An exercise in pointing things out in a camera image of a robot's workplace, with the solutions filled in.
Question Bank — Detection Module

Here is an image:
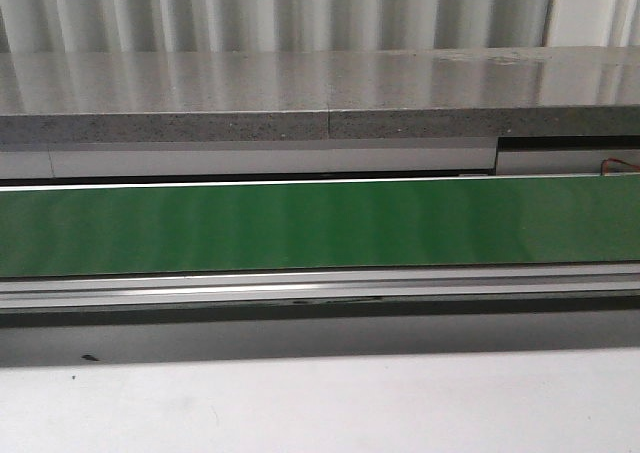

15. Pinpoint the white pleated curtain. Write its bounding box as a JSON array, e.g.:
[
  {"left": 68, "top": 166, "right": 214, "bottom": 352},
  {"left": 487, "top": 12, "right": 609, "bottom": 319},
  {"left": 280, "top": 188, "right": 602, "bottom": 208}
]
[{"left": 1, "top": 0, "right": 639, "bottom": 53}]

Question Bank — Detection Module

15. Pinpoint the green conveyor belt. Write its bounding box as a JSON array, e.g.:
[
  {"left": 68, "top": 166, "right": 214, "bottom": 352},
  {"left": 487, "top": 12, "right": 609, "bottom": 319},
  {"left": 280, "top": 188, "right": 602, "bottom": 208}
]
[{"left": 1, "top": 175, "right": 639, "bottom": 278}]

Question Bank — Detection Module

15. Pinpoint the grey stone counter slab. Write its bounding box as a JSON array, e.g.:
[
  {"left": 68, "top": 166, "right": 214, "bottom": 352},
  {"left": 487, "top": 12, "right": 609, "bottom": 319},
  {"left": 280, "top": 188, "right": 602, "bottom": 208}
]
[{"left": 1, "top": 47, "right": 639, "bottom": 145}]

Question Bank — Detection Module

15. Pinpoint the red orange wire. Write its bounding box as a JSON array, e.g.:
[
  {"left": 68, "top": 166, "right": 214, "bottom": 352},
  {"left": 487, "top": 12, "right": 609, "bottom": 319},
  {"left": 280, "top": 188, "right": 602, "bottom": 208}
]
[{"left": 601, "top": 158, "right": 640, "bottom": 176}]

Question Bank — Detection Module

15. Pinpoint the silver aluminium conveyor rail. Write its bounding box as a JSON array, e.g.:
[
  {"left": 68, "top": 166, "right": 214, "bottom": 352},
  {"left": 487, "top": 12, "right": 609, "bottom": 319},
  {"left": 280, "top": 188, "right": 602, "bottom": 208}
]
[{"left": 1, "top": 263, "right": 639, "bottom": 311}]

